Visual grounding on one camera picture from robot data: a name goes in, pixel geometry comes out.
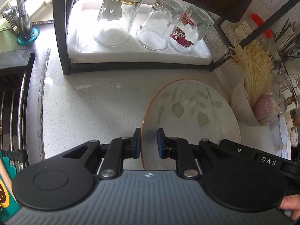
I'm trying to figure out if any bowl with noodles and onion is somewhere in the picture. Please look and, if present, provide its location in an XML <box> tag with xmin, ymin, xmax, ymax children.
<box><xmin>226</xmin><ymin>40</ymin><xmax>279</xmax><ymax>127</ymax></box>

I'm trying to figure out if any translucent plastic bowl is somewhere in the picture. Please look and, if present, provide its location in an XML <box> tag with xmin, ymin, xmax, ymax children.
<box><xmin>269</xmin><ymin>115</ymin><xmax>292</xmax><ymax>160</ymax></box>

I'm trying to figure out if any right drinking glass red print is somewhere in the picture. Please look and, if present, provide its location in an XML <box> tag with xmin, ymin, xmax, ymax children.
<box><xmin>169</xmin><ymin>5</ymin><xmax>214</xmax><ymax>54</ymax></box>

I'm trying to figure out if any small steel faucet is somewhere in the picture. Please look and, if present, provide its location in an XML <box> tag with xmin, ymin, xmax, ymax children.
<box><xmin>1</xmin><ymin>0</ymin><xmax>40</xmax><ymax>46</ymax></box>

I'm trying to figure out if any right hand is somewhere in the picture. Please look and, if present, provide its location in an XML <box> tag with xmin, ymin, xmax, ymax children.
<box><xmin>280</xmin><ymin>194</ymin><xmax>300</xmax><ymax>221</ymax></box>

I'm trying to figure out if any middle drinking glass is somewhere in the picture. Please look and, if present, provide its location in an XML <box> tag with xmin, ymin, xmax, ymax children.
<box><xmin>136</xmin><ymin>0</ymin><xmax>186</xmax><ymax>51</ymax></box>

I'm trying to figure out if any black sink drain rack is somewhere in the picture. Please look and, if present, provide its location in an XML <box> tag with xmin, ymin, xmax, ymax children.
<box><xmin>1</xmin><ymin>49</ymin><xmax>35</xmax><ymax>171</ymax></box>

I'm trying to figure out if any black dish rack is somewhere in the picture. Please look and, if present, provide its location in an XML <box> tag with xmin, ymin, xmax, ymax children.
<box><xmin>52</xmin><ymin>0</ymin><xmax>300</xmax><ymax>76</ymax></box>

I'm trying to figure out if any white drip tray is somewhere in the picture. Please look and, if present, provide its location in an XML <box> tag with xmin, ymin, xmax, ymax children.
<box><xmin>67</xmin><ymin>0</ymin><xmax>212</xmax><ymax>66</ymax></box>

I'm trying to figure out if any red-lid plastic jar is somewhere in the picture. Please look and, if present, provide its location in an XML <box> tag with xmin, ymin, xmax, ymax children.
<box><xmin>243</xmin><ymin>13</ymin><xmax>277</xmax><ymax>53</ymax></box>

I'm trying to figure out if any chopstick holder with utensils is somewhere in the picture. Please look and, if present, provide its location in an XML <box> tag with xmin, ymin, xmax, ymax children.
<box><xmin>274</xmin><ymin>17</ymin><xmax>299</xmax><ymax>59</ymax></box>

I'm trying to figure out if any green flower sink mat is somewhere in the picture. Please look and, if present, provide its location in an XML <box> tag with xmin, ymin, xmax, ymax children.
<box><xmin>1</xmin><ymin>154</ymin><xmax>20</xmax><ymax>222</ymax></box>

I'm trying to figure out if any small patterned bowl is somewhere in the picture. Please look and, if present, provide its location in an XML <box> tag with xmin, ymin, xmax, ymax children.
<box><xmin>290</xmin><ymin>127</ymin><xmax>299</xmax><ymax>147</ymax></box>

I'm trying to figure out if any left drinking glass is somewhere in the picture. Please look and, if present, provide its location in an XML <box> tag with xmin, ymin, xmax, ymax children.
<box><xmin>94</xmin><ymin>0</ymin><xmax>142</xmax><ymax>47</ymax></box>

